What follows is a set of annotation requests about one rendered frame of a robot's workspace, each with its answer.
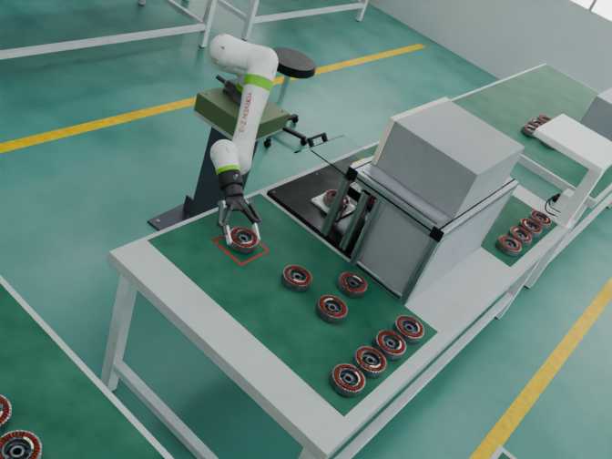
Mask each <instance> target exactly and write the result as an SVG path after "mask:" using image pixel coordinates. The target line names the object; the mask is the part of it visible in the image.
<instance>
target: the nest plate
mask: <svg viewBox="0 0 612 459"><path fill-rule="evenodd" d="M324 194H325V193H323V194H321V195H320V196H318V197H316V198H314V199H311V202H312V203H314V204H315V205H316V206H318V207H319V208H320V209H322V210H323V211H325V212H326V213H327V214H328V212H329V210H330V208H329V207H327V206H326V205H325V203H324V202H323V197H324ZM355 208H356V207H355V206H353V205H352V204H351V203H349V205H348V208H347V209H346V210H344V211H343V213H342V217H341V219H342V218H344V217H346V216H347V215H349V214H351V213H353V212H354V210H355Z"/></svg>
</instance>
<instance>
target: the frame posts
mask: <svg viewBox="0 0 612 459"><path fill-rule="evenodd" d="M351 183H352V180H350V179H349V178H347V177H346V176H343V177H342V181H341V183H340V186H339V187H338V190H337V192H336V195H335V197H334V200H333V202H332V204H331V208H330V210H329V212H328V215H327V217H326V220H325V221H324V224H323V226H322V229H321V233H324V236H327V235H329V234H330V233H331V231H332V227H333V225H334V222H335V220H336V219H337V216H338V214H339V211H340V209H341V207H342V203H343V201H344V199H345V197H346V194H347V192H348V189H349V187H350V185H351ZM371 197H372V194H371V193H369V192H368V191H366V190H363V191H362V194H361V197H360V199H359V201H358V203H357V206H356V208H355V210H354V212H353V214H352V218H351V220H350V222H349V225H348V227H347V229H346V231H345V233H344V235H343V237H342V241H341V243H340V246H339V247H340V248H342V249H343V250H346V249H349V247H350V244H351V242H352V239H353V236H354V234H355V232H356V230H357V228H358V226H359V224H360V222H361V219H362V216H363V214H364V211H365V210H366V208H367V206H368V203H369V201H370V199H371Z"/></svg>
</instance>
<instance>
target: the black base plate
mask: <svg viewBox="0 0 612 459"><path fill-rule="evenodd" d="M343 176H345V175H343V174H342V173H341V172H340V171H339V170H338V169H336V168H334V167H333V166H332V165H329V166H326V167H324V168H320V169H318V170H315V171H313V172H312V173H309V174H307V175H304V176H302V177H300V178H296V179H294V180H292V181H290V182H287V183H285V184H283V185H280V186H278V187H276V188H274V189H270V190H268V192H267V195H268V196H269V197H270V198H271V199H273V200H274V201H276V202H277V203H278V204H279V205H281V206H282V207H283V208H285V209H286V210H287V211H288V212H289V213H290V214H292V215H293V216H294V217H295V218H297V219H298V220H300V221H301V222H302V223H303V224H305V225H306V226H307V227H309V228H310V229H311V230H313V231H314V232H315V233H317V234H318V235H319V236H320V237H322V238H323V239H324V240H326V241H327V242H329V243H330V244H331V245H332V246H333V247H334V248H335V249H337V250H338V251H339V252H341V253H342V254H343V255H345V256H346V257H347V258H348V259H351V258H352V257H351V255H352V251H353V249H354V247H355V245H356V242H357V240H358V238H359V237H360V234H361V232H362V229H361V230H356V232H355V234H354V236H353V239H352V242H351V244H350V247H349V249H346V250H343V249H342V248H340V247H339V246H340V243H341V241H342V237H343V235H344V233H345V231H346V229H347V227H348V225H349V222H350V220H351V218H352V214H353V213H351V214H349V215H347V216H346V217H344V218H342V219H341V221H338V220H335V222H334V225H333V227H332V230H331V233H330V234H329V235H327V236H324V233H321V229H322V226H323V224H324V221H325V220H326V217H327V215H328V214H327V213H326V212H325V211H323V210H322V209H320V208H319V207H318V206H316V205H315V204H314V203H312V202H311V199H314V198H316V197H318V196H320V195H321V194H323V193H325V192H326V191H327V190H332V189H333V190H338V187H339V186H340V183H341V181H342V177H343ZM349 201H350V203H351V204H352V205H353V206H355V207H356V206H357V203H358V202H357V201H355V200H354V199H350V198H349Z"/></svg>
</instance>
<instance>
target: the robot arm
mask: <svg viewBox="0 0 612 459"><path fill-rule="evenodd" d="M207 59H208V61H209V64H210V65H211V66H212V67H214V68H216V69H218V70H221V71H224V72H227V73H231V74H233V75H236V76H238V78H235V79H231V80H229V79H227V80H226V79H224V78H223V77H221V76H219V75H217V76H216V79H218V81H220V82H221V83H223V85H224V87H225V88H223V91H222V92H223V93H225V94H228V95H230V99H231V100H232V101H233V102H234V103H235V104H237V105H239V106H240V112H239V117H238V121H237V126H236V128H235V132H234V136H233V139H232V141H230V140H227V139H221V140H218V141H217V142H215V143H214V144H213V145H212V147H211V149H210V158H211V160H212V162H213V164H214V167H215V169H216V173H217V178H218V182H219V189H220V190H222V192H223V196H224V199H225V201H222V200H220V201H219V202H218V207H219V210H218V216H217V224H216V225H217V227H220V228H221V229H222V232H223V235H224V236H226V241H227V245H230V244H231V243H232V241H231V236H230V228H229V225H227V222H228V220H229V217H230V213H231V212H232V211H241V212H242V213H243V214H244V215H245V216H246V217H247V218H248V219H249V220H250V222H251V223H252V224H253V225H252V230H253V232H255V233H256V235H257V237H258V241H260V234H259V232H260V227H259V223H260V222H261V221H262V218H261V217H260V214H259V212H258V211H257V210H256V208H255V207H254V205H253V202H252V199H244V197H243V191H242V185H243V181H242V177H241V175H244V174H246V173H247V172H248V171H249V170H250V167H251V163H252V155H253V149H254V144H255V139H256V136H257V131H258V128H259V124H260V119H261V116H262V113H263V110H264V108H265V105H266V103H267V100H268V97H269V94H270V90H271V87H272V84H273V81H274V77H275V75H276V71H277V68H278V64H279V60H278V57H277V55H276V53H275V52H274V51H273V50H272V49H271V48H269V47H266V46H259V45H254V44H251V43H247V42H244V41H242V40H239V39H238V38H236V37H233V36H230V35H227V34H221V35H218V36H215V37H214V38H213V39H212V40H211V42H210V44H209V49H208V52H207ZM245 203H246V205H248V207H249V209H250V210H248V208H247V207H246V206H245V205H244V204H245ZM224 204H225V205H226V206H227V207H228V209H227V212H226V215H225V217H224V220H223V221H222V215H223V207H224ZM250 212H251V213H252V214H251V213H250ZM226 225H227V226H226Z"/></svg>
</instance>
